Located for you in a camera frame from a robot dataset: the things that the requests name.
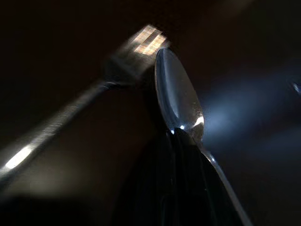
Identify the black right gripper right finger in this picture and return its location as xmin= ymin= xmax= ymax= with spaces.
xmin=177 ymin=130 xmax=246 ymax=226

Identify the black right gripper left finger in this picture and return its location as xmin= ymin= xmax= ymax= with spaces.
xmin=112 ymin=130 xmax=181 ymax=226

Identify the large steel spoon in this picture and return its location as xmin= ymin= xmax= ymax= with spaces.
xmin=154 ymin=47 xmax=253 ymax=226

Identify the steel fork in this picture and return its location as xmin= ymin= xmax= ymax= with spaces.
xmin=0 ymin=23 xmax=170 ymax=188

